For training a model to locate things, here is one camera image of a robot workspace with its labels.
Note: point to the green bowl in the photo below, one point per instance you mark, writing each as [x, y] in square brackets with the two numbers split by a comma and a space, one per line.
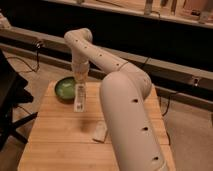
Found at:
[65, 89]

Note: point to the black office chair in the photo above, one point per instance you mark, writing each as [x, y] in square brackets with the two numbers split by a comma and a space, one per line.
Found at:
[12, 92]

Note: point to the clear plastic bottle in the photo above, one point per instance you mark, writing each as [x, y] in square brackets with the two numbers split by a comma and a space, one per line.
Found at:
[80, 97]

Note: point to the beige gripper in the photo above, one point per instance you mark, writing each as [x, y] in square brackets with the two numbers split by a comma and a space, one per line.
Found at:
[80, 72]

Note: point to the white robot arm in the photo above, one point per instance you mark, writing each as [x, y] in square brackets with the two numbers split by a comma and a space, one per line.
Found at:
[122, 94]

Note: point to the white rectangular block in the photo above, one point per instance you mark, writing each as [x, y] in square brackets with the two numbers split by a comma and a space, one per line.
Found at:
[100, 132]

